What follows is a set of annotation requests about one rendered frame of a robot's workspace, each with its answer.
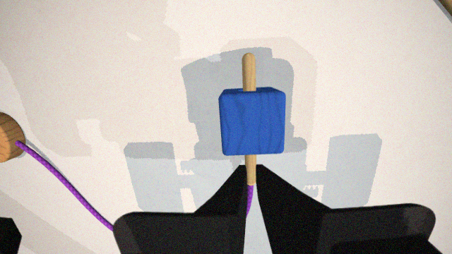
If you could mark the round wooden button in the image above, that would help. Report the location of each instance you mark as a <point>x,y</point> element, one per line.
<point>10,132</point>

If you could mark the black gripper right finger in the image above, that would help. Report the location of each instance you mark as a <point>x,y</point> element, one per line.
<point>298,224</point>

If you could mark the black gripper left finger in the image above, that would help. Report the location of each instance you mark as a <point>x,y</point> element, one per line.
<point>217,227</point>

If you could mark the wooden stick with purple string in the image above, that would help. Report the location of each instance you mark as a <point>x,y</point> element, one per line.
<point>249,84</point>

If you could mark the blue square wooden block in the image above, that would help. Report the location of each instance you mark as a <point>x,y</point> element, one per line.
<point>252,122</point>

